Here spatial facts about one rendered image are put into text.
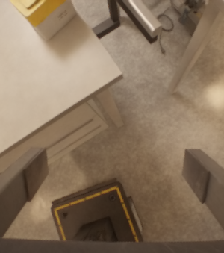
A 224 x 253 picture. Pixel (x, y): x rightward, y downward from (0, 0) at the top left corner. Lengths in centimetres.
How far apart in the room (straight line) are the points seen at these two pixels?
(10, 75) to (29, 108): 12
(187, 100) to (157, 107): 22
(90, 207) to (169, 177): 58
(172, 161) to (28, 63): 109
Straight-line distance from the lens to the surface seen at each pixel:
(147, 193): 135
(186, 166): 17
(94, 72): 48
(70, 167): 141
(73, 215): 116
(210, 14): 73
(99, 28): 63
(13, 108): 54
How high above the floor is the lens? 132
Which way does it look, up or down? 79 degrees down
